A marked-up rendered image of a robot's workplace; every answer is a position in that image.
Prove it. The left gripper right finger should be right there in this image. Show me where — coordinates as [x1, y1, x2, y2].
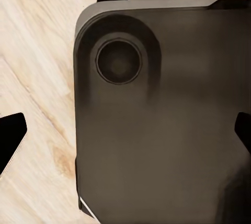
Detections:
[234, 112, 251, 154]

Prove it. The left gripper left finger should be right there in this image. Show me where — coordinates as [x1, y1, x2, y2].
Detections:
[0, 112, 27, 175]

